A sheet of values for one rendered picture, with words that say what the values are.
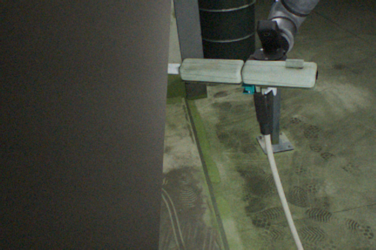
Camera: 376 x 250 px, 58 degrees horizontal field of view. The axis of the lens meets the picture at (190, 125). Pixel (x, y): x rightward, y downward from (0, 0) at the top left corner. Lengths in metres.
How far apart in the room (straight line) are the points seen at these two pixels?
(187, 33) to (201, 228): 1.53
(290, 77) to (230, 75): 0.13
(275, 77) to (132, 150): 0.37
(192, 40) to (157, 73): 2.33
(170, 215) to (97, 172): 1.43
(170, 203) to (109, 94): 1.57
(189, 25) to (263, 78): 2.01
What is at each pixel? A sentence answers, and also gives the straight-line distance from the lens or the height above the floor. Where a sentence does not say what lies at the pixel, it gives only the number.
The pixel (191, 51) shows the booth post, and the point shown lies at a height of 0.45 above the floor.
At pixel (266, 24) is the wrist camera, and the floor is 1.21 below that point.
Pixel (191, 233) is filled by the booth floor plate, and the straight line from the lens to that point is 1.83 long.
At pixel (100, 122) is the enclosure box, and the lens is 0.47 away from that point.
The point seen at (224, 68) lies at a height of 1.14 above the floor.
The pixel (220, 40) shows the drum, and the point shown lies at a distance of 3.35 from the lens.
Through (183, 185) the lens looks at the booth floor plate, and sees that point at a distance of 2.07.
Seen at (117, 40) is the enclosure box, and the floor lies 1.34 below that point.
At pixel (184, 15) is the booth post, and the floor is 0.74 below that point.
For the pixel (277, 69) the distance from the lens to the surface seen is 0.74.
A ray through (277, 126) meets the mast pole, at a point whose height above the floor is 0.16.
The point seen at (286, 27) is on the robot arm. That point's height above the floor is 1.16.
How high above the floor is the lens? 1.46
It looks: 33 degrees down
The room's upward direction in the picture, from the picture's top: 8 degrees counter-clockwise
